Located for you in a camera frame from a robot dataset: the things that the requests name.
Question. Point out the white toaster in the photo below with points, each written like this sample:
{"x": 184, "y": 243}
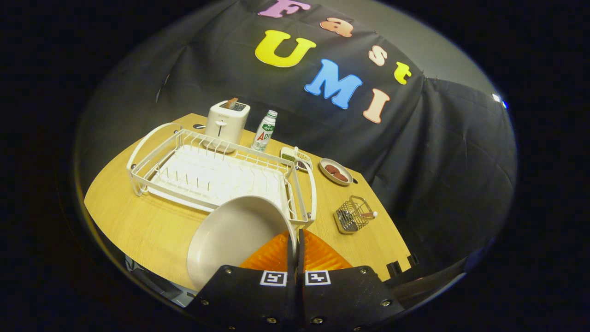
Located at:
{"x": 226, "y": 127}

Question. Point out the heap of red beans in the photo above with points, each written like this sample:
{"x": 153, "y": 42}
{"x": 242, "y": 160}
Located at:
{"x": 301, "y": 165}

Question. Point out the small plate with meat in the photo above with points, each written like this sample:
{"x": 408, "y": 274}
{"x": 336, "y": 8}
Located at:
{"x": 325, "y": 175}

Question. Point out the black backdrop cloth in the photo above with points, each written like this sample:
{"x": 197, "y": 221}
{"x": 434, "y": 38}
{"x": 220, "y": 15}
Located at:
{"x": 438, "y": 161}

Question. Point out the beige plate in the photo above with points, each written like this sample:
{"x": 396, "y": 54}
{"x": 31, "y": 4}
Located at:
{"x": 226, "y": 240}

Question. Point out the white drain tray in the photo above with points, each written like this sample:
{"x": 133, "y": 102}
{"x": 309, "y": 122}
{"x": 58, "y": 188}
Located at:
{"x": 230, "y": 177}

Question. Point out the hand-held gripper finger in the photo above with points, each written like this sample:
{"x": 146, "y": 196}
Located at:
{"x": 300, "y": 263}
{"x": 292, "y": 263}

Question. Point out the white divided snack tray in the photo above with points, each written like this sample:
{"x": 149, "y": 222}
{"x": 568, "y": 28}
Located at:
{"x": 295, "y": 153}

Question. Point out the white bottle with green label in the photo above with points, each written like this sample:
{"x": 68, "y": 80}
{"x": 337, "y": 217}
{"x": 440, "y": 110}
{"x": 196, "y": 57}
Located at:
{"x": 264, "y": 131}

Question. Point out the brown meat patty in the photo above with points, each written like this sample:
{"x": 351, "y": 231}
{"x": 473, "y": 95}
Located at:
{"x": 331, "y": 169}
{"x": 341, "y": 177}

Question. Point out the brown toast slice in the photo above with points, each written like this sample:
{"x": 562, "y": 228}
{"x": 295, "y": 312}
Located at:
{"x": 231, "y": 103}

